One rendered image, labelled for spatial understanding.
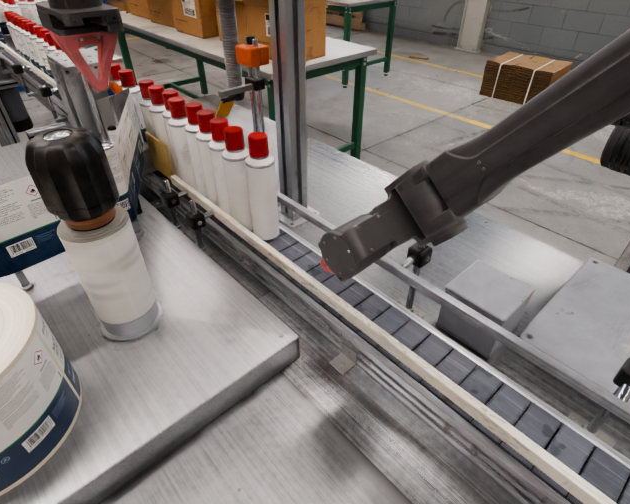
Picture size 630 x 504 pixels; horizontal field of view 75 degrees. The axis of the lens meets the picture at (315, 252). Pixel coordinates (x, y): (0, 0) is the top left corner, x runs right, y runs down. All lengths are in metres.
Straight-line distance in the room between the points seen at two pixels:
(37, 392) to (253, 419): 0.26
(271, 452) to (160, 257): 0.41
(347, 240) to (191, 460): 0.34
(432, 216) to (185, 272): 0.46
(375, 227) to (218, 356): 0.30
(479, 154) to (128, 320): 0.50
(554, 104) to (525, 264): 0.59
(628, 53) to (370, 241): 0.25
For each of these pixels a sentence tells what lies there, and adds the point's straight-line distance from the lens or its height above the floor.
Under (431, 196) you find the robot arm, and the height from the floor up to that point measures 1.14.
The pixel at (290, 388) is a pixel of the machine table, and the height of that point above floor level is 0.83.
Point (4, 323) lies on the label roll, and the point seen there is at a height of 1.02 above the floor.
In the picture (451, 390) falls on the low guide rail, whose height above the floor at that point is 0.91.
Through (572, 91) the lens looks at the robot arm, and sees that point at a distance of 0.36.
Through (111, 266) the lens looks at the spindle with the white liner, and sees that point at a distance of 0.59.
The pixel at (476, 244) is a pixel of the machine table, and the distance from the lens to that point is 0.93.
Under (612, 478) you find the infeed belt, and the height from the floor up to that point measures 0.88.
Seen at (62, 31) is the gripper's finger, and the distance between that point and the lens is 0.62.
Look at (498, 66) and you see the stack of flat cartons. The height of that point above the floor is 0.29.
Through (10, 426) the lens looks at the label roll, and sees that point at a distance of 0.55.
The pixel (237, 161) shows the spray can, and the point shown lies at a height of 1.04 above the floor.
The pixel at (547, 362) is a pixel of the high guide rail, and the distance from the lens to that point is 0.56.
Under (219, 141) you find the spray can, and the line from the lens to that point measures 0.79.
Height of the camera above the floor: 1.36
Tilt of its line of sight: 39 degrees down
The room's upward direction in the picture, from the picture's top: straight up
